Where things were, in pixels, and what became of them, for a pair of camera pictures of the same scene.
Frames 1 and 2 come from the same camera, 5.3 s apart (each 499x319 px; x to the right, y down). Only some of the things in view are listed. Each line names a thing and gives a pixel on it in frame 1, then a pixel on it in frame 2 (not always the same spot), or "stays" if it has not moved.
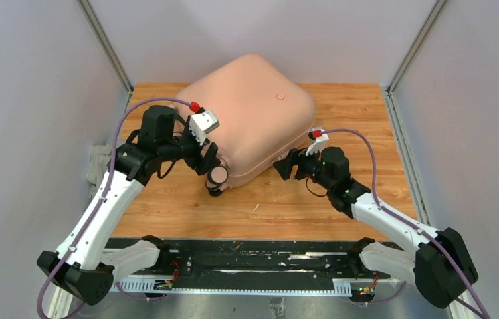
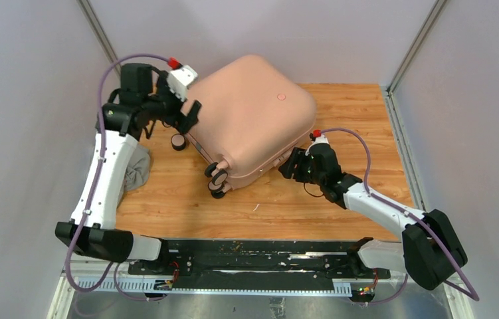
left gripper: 202,165 → 180,120
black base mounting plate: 205,262 stays
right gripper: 295,157 stays
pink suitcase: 263,111 stays
